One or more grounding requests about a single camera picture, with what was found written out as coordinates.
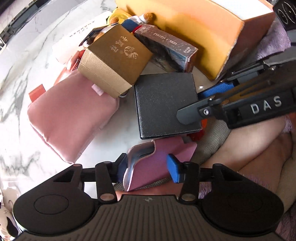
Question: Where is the photo card box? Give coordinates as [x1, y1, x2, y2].
[134, 25, 198, 73]

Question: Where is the gold patterned gift box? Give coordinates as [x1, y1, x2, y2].
[78, 24, 152, 98]

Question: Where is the red panda plush toy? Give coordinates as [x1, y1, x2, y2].
[79, 7, 156, 47]

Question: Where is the crocheted strawberry toy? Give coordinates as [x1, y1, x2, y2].
[187, 120, 208, 142]

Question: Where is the black square wallet box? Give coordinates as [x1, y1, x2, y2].
[134, 73, 202, 140]

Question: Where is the orange cardboard box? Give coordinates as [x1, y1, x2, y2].
[116, 0, 275, 80]

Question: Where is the pink satin pouch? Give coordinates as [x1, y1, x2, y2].
[28, 71, 119, 163]

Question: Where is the red small card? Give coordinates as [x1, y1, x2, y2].
[29, 84, 46, 102]

